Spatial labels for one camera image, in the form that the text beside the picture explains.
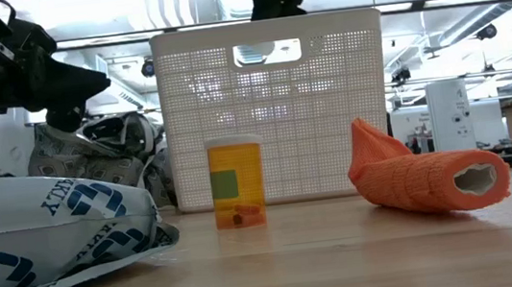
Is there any orange pill bottle white cap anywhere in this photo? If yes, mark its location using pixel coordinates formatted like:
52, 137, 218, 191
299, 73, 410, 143
204, 132, 272, 232

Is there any orange knit sock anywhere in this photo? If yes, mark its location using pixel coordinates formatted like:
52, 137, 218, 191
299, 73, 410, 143
341, 101, 512, 224

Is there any white perforated plastic basket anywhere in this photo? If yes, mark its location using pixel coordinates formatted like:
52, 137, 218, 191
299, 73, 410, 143
148, 6, 402, 217

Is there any grey patterned crumpled package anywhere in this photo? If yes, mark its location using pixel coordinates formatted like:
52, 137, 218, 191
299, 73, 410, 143
23, 108, 178, 223

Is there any white pouch blue print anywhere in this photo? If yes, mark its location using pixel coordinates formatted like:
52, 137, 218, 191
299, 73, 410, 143
0, 153, 187, 287

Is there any white kiosk cabinet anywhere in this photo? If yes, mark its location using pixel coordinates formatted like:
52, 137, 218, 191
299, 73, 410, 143
425, 78, 478, 156

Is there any black ceiling camera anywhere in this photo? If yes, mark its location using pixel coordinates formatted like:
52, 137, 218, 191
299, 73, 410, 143
390, 66, 413, 86
474, 22, 500, 42
139, 58, 158, 79

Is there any black horizontal frame bar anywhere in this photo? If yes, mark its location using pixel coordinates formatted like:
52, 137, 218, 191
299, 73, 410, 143
50, 0, 512, 54

